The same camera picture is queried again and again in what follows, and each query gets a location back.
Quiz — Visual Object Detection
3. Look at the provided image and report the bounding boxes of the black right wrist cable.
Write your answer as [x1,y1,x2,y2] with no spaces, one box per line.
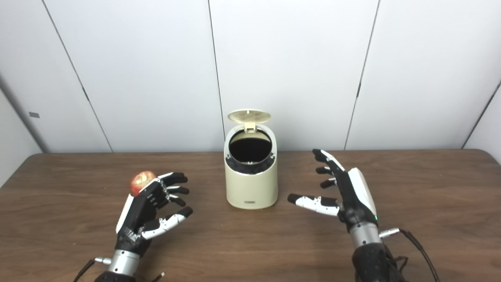
[379,228,441,282]

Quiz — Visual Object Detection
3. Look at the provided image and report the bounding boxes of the cream-colored bin body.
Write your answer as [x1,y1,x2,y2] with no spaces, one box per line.
[224,123,278,210]

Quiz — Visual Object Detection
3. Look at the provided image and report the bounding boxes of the cream round bin lid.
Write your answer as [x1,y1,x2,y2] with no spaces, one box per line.
[227,109,272,134]

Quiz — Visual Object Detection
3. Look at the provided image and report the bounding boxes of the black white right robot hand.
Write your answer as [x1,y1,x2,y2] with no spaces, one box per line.
[288,148,379,235]

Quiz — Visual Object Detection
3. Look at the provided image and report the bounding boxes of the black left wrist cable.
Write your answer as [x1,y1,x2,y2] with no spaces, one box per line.
[72,257,112,282]

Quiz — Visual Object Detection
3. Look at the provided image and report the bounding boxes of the red apple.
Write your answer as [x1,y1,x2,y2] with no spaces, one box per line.
[130,170,157,197]

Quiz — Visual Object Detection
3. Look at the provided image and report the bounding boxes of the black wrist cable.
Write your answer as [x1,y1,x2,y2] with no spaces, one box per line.
[72,257,112,282]
[379,228,441,282]

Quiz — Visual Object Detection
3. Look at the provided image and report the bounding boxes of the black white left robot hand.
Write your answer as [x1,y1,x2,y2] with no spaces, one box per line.
[115,172,193,257]

